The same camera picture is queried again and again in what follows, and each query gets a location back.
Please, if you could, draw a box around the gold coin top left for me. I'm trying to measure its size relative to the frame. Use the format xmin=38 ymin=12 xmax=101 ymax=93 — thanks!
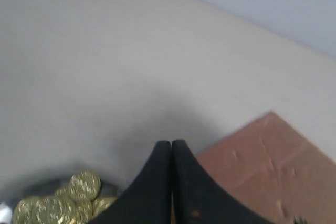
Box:
xmin=68 ymin=170 xmax=101 ymax=202

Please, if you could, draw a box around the round steel plate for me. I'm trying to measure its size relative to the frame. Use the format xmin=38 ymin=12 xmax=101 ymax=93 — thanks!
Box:
xmin=1 ymin=170 xmax=122 ymax=223

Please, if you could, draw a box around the brown cardboard slotted box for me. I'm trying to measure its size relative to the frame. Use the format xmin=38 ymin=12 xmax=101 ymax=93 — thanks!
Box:
xmin=197 ymin=113 xmax=335 ymax=223

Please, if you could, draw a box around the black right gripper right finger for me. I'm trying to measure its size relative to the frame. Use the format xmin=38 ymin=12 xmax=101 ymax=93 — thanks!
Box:
xmin=172 ymin=140 xmax=270 ymax=224

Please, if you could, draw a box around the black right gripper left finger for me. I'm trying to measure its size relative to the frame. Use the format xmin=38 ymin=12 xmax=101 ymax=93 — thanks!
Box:
xmin=90 ymin=141 xmax=172 ymax=224

